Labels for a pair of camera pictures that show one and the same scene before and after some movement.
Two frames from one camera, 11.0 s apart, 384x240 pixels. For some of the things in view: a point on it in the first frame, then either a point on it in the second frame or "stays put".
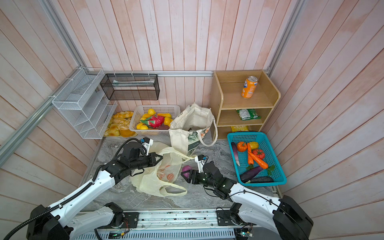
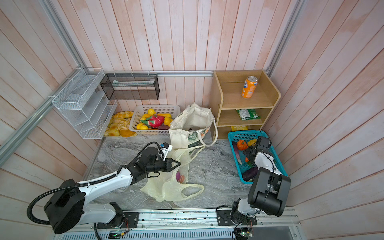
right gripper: (191, 175) -> (247, 151)
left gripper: (152, 159) -> (168, 167)
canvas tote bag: (188, 129) stays put
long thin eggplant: (235, 148) stays put
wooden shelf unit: (242, 101) stays put
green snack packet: (248, 114) stays put
